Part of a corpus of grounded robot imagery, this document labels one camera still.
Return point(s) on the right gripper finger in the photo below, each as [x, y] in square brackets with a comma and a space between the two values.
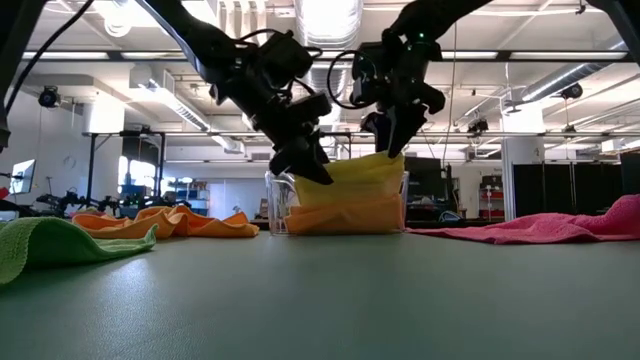
[407, 125]
[380, 127]

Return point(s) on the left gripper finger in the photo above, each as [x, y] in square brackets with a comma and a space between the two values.
[287, 160]
[315, 162]

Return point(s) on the yellow microfiber towel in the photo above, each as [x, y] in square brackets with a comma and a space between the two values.
[360, 180]

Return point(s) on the light orange microfiber towel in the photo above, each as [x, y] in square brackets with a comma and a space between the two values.
[345, 217]

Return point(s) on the deep orange microfiber towel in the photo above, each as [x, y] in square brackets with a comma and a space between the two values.
[190, 227]

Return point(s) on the pink microfiber towel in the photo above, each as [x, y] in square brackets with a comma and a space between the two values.
[550, 227]

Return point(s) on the green microfiber towel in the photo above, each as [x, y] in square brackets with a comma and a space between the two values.
[50, 245]

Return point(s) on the neighbouring black robot arm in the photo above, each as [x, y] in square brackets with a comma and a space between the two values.
[65, 201]

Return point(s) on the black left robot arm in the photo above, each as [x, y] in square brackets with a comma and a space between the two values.
[190, 30]

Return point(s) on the red robot arm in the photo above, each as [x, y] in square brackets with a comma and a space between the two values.
[3, 193]

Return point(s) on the clear plastic bin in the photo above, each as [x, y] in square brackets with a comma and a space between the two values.
[277, 210]

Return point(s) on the black screen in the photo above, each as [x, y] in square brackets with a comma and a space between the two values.
[425, 175]

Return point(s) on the red storage shelf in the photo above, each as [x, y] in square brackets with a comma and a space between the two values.
[491, 197]

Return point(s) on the white pillar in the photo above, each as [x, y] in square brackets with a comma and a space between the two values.
[522, 165]

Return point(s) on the green table mat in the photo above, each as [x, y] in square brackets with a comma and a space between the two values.
[300, 300]

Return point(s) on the black partition panels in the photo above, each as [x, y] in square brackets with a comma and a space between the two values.
[565, 192]

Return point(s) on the white lit monitor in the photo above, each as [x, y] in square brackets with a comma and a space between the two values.
[22, 176]

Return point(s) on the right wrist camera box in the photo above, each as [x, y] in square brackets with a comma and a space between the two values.
[362, 75]

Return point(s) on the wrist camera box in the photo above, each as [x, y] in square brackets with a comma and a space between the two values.
[362, 75]
[285, 52]

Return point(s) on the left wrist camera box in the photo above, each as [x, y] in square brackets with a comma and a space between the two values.
[285, 52]

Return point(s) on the black ceiling camera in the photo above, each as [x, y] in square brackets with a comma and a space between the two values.
[572, 91]
[478, 126]
[49, 97]

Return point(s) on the silver ceiling duct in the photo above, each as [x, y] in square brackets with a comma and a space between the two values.
[327, 20]

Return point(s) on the slanted silver duct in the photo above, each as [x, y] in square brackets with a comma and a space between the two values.
[565, 80]

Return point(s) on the tall black rig frame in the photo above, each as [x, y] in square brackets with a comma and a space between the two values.
[91, 165]

